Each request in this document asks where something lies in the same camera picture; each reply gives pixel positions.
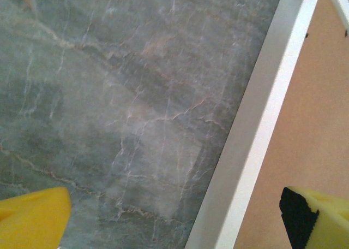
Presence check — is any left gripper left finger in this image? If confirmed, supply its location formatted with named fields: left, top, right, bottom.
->
left=0, top=187, right=73, bottom=249

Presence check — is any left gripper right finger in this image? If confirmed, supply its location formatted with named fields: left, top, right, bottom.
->
left=279, top=186, right=349, bottom=249

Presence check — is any white wooden picture frame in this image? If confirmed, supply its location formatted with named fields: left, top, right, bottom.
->
left=185, top=0, right=349, bottom=249

